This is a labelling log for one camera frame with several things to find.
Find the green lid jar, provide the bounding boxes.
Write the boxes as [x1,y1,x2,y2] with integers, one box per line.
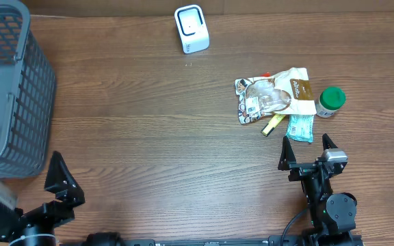
[315,87,346,118]

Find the red Nescafe coffee stick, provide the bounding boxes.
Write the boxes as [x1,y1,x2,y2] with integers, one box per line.
[260,72,271,77]

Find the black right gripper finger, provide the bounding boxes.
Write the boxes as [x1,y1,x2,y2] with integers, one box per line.
[278,136,297,171]
[322,133,337,150]

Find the yellow black marker pen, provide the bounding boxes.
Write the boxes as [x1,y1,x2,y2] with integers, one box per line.
[261,114,285,137]

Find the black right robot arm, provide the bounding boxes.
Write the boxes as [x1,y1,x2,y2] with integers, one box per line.
[278,134,363,245]

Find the white barcode scanner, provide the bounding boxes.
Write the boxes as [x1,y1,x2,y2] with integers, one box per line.
[174,4,210,54]

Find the beige PanTree snack pouch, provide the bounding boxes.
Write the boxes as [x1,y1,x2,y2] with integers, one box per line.
[235,68,317,124]

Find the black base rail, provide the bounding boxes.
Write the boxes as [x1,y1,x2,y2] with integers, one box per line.
[60,232,365,246]

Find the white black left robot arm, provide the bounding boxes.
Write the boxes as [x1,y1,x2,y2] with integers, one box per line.
[0,151,86,245]

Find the grey plastic mesh basket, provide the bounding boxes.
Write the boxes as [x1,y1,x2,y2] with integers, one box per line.
[0,1,57,178]

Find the teal tissue pack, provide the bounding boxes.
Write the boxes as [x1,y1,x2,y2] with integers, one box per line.
[286,115,314,143]

